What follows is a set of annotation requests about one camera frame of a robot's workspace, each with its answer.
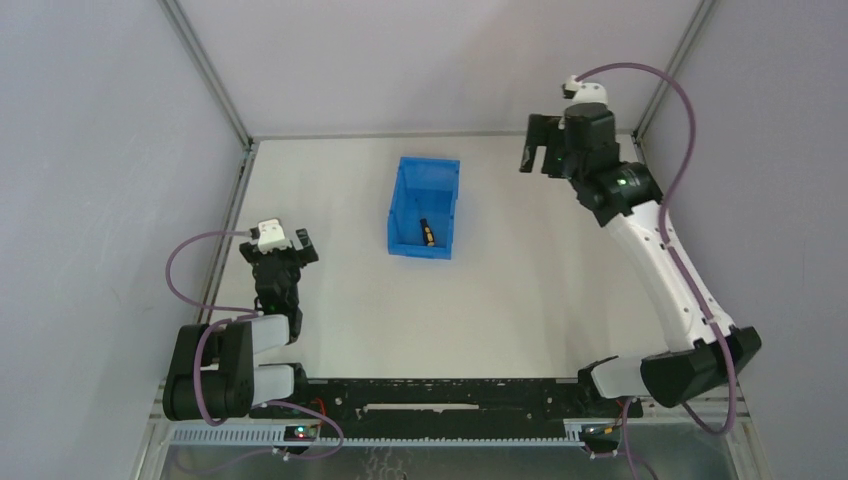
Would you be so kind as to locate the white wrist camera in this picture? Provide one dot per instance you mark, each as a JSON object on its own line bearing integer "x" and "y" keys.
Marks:
{"x": 586, "y": 93}
{"x": 268, "y": 236}

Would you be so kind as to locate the grey slotted cable duct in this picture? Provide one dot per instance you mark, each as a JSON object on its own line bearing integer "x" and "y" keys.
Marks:
{"x": 282, "y": 435}

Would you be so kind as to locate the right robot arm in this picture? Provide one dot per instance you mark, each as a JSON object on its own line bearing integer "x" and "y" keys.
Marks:
{"x": 703, "y": 344}

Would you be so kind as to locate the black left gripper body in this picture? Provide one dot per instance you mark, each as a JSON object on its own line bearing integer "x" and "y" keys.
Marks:
{"x": 277, "y": 257}

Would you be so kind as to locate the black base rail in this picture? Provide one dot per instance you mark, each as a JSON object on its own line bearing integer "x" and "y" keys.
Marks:
{"x": 410, "y": 406}

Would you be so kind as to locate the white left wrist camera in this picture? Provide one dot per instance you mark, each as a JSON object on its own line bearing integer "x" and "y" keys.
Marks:
{"x": 268, "y": 236}

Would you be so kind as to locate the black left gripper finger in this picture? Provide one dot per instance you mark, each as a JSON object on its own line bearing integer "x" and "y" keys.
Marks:
{"x": 249, "y": 251}
{"x": 307, "y": 253}

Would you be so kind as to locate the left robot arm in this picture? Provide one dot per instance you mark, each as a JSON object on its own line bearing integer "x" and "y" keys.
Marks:
{"x": 214, "y": 374}

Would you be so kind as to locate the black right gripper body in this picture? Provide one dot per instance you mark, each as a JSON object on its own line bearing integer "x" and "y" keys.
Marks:
{"x": 549, "y": 145}

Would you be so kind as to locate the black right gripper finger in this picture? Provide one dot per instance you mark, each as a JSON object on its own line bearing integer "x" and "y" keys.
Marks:
{"x": 553, "y": 136}
{"x": 535, "y": 137}

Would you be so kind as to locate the black yellow screwdriver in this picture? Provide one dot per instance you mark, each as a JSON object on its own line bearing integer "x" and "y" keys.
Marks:
{"x": 427, "y": 233}

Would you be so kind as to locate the blue plastic bin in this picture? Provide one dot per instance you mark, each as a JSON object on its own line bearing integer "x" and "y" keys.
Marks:
{"x": 424, "y": 188}

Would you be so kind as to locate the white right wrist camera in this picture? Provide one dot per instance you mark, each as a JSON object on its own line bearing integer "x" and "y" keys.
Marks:
{"x": 586, "y": 93}

